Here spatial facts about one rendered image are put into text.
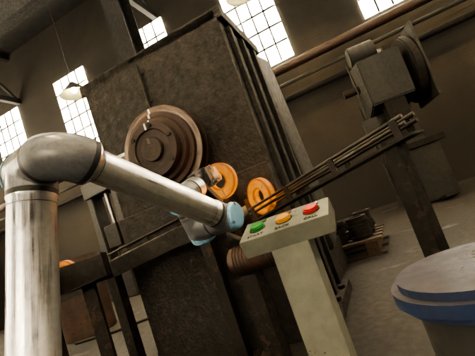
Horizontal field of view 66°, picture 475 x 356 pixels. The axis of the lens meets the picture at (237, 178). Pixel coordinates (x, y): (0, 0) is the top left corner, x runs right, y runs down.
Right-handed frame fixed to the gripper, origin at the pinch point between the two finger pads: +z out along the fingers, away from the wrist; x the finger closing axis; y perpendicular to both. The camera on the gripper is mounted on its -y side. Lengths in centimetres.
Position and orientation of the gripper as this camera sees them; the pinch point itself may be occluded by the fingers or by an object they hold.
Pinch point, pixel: (218, 176)
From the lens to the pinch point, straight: 156.7
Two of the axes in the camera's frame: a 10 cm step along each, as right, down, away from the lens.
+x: -8.4, 3.4, 4.2
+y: -4.3, -8.9, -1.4
